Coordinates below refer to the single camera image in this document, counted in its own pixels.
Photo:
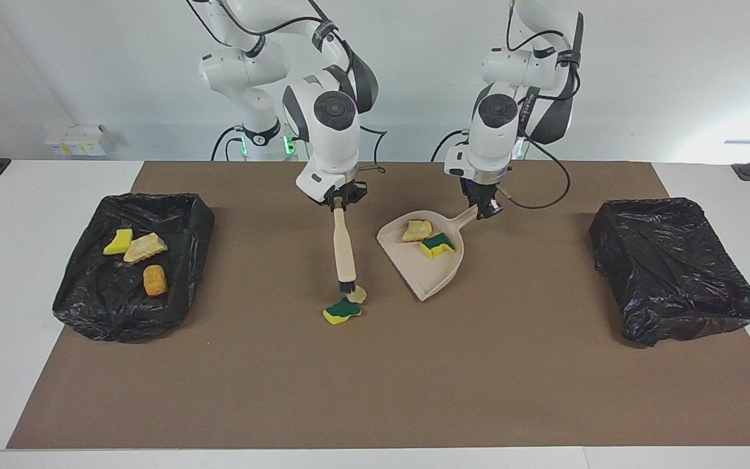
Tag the green yellow sponge piece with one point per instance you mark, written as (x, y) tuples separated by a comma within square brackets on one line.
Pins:
[(342, 311), (438, 245)]

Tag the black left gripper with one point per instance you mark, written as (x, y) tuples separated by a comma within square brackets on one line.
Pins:
[(480, 191)]

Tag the beige angular foam chunk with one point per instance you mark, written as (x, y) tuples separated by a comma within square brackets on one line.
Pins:
[(144, 248)]

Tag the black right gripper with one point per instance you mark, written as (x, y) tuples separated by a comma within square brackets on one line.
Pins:
[(347, 193)]

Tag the white cardboard box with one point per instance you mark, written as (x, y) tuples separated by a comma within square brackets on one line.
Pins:
[(79, 140)]

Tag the pale yellow foam lump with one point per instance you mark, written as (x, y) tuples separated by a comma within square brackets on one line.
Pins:
[(417, 230)]

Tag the brown cracked bread roll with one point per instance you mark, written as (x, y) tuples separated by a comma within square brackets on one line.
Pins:
[(155, 281)]

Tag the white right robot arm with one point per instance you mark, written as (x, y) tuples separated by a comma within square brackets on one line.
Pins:
[(329, 150)]

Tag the beige plastic dustpan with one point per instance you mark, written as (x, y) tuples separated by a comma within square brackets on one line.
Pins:
[(424, 273)]

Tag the black bag lined bin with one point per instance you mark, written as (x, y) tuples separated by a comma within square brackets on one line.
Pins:
[(108, 299), (668, 260)]

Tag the beige foam lump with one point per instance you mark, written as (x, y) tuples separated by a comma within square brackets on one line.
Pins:
[(359, 294)]

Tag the beige hand brush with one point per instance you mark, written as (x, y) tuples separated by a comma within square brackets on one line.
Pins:
[(344, 251)]

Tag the plain yellow sponge piece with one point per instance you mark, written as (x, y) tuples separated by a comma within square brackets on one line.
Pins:
[(118, 242)]

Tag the brown table mat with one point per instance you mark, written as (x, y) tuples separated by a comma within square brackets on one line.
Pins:
[(544, 391)]

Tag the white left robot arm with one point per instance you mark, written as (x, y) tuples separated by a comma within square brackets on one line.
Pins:
[(492, 143)]

